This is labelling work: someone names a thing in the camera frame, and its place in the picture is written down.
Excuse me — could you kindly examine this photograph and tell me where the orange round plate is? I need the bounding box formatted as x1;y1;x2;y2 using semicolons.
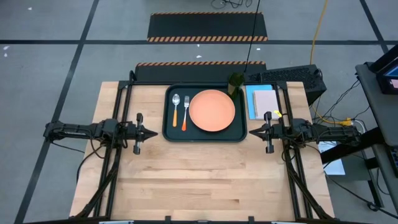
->
188;89;236;133

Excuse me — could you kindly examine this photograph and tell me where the narrow black striped floor mat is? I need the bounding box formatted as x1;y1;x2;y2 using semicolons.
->
134;60;268;83

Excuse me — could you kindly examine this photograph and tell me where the black keyboard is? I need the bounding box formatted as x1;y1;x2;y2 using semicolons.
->
389;145;398;179

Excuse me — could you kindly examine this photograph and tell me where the dark green tray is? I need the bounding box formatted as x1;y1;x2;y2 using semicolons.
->
162;83;249;144

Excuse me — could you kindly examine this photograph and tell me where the yellow cable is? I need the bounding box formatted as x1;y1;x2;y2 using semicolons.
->
309;0;354;127

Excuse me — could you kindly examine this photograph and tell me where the black desk base frame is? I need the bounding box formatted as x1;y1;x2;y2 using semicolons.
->
320;126;386;209

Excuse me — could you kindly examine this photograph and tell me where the blue notebook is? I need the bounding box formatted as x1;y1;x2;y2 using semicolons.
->
244;84;274;121

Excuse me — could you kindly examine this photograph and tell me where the black laptop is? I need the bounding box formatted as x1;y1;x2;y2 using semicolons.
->
369;43;398;96

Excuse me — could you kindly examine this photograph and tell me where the grey side desk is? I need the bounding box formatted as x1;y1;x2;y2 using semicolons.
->
355;60;398;147

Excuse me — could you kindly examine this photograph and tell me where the metal fork orange handle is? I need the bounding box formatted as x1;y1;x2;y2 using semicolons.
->
181;95;190;132

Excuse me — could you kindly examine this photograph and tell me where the large black striped floor mat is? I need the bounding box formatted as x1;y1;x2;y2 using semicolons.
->
146;11;269;43

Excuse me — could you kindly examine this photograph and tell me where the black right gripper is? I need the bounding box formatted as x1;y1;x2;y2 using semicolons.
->
249;111;295;154

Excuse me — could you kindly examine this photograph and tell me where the coiled black floor cable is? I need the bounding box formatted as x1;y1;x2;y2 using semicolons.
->
210;0;253;9

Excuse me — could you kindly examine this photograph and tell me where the small green potted plant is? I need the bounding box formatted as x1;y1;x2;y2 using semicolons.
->
228;72;246;100

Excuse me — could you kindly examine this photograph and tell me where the white paper sheet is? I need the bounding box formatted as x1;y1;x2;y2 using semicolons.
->
317;139;346;176

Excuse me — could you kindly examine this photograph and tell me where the pink spiral notebook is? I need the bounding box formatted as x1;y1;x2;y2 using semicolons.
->
252;89;281;121

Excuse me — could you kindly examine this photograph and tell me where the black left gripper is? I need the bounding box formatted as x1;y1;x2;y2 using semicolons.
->
124;113;159;156

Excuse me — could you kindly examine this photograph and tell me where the black metal table frame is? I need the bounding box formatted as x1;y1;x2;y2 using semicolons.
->
74;70;336;222

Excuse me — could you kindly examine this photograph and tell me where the long black floor cable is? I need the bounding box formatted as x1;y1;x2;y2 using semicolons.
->
323;170;398;220

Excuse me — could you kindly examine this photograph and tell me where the black hanging cable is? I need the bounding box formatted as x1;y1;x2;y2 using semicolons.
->
244;0;262;74

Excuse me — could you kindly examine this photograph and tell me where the metal spoon orange handle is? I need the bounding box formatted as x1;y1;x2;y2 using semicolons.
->
172;93;182;128

